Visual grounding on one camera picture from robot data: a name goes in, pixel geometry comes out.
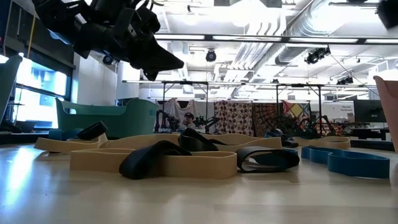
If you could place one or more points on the white hanging cloth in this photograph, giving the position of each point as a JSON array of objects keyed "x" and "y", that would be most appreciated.
[{"x": 174, "y": 109}]

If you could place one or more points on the spotted hanging cloth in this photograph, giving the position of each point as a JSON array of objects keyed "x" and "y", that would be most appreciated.
[{"x": 233, "y": 118}]

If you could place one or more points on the teal green plastic basket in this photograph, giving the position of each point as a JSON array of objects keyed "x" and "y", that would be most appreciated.
[{"x": 130, "y": 121}]

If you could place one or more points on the ceiling light rail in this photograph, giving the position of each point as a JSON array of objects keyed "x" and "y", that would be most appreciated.
[{"x": 248, "y": 38}]

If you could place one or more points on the brown patterned hanging cloth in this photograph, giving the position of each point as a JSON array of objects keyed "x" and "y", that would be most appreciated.
[{"x": 264, "y": 121}]

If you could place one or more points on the tan rubber band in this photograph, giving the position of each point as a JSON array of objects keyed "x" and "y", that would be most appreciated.
[
  {"x": 248, "y": 142},
  {"x": 335, "y": 143},
  {"x": 199, "y": 165},
  {"x": 62, "y": 145}
]

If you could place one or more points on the grey-blue plastic basket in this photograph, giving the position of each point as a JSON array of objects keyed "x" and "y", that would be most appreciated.
[{"x": 7, "y": 81}]

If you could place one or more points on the black metal rack frame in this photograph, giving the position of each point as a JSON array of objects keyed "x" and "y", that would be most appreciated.
[
  {"x": 320, "y": 105},
  {"x": 207, "y": 102}
]

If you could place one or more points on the black rubber band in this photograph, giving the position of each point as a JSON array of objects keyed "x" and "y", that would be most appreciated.
[
  {"x": 91, "y": 131},
  {"x": 290, "y": 143},
  {"x": 245, "y": 154},
  {"x": 140, "y": 161},
  {"x": 192, "y": 141}
]

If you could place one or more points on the dark background desk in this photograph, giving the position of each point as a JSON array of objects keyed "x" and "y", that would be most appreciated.
[{"x": 370, "y": 132}]

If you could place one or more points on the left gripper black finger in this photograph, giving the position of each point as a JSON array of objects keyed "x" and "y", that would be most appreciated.
[
  {"x": 155, "y": 56},
  {"x": 151, "y": 75}
]

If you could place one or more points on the black background monitor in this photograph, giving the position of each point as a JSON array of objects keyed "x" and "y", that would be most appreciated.
[{"x": 370, "y": 110}]

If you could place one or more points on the bright window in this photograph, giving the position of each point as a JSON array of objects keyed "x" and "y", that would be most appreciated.
[{"x": 37, "y": 105}]

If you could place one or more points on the black aluminium table frame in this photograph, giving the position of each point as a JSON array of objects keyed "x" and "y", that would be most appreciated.
[{"x": 373, "y": 145}]

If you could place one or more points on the white wall sign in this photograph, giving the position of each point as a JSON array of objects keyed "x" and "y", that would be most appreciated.
[{"x": 345, "y": 108}]

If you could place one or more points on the round white ceiling lamp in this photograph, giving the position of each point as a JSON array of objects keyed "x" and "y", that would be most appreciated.
[{"x": 190, "y": 18}]

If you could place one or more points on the person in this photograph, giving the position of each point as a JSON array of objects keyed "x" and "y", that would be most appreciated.
[{"x": 188, "y": 119}]

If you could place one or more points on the silver ventilation duct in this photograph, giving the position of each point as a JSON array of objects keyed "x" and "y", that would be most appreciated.
[{"x": 314, "y": 21}]

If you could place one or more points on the orange plastic basket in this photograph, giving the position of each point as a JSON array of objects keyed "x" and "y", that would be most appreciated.
[{"x": 390, "y": 105}]

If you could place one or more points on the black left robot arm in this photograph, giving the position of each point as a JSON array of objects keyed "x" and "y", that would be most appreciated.
[{"x": 59, "y": 18}]

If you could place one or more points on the colourful diamond hanging cloth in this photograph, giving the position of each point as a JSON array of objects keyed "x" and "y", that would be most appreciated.
[{"x": 298, "y": 110}]

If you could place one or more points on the black ceiling spotlight cluster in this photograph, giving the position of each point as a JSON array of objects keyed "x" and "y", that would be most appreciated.
[{"x": 318, "y": 54}]

